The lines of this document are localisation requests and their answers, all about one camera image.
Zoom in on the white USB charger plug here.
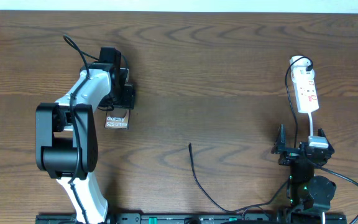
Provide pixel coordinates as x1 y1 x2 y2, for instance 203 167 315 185
290 55 314 72

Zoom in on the white power strip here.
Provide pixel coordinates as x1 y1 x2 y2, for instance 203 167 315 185
291 67 319 114

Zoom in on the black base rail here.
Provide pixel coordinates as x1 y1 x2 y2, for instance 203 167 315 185
35 213 347 224

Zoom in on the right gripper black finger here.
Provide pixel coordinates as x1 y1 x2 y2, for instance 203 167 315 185
317 128 331 146
273 124 286 149

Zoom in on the black charging cable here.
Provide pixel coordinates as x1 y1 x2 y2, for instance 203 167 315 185
188 55 314 214

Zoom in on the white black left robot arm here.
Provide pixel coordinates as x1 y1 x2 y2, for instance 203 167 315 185
35 62 135 223

